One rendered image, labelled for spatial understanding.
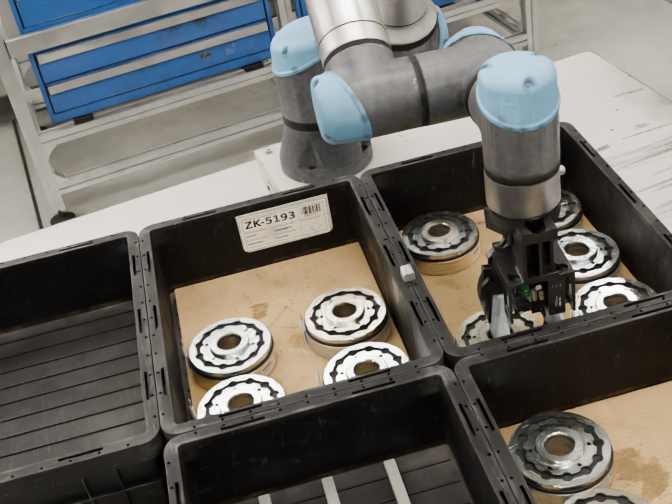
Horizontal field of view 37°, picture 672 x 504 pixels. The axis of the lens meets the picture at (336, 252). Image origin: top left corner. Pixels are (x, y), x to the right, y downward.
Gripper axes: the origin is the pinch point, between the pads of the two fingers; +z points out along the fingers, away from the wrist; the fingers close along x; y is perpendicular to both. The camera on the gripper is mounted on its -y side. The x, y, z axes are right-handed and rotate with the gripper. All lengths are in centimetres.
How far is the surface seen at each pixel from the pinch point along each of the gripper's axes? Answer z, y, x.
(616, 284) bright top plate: -1.0, -4.3, 12.4
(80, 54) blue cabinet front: 35, -195, -73
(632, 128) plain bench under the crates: 15, -63, 38
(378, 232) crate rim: -8.0, -15.2, -13.5
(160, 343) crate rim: -8.0, -3.1, -40.7
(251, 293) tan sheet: 2.0, -21.9, -30.8
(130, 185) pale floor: 85, -204, -72
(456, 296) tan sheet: 2.0, -12.1, -5.3
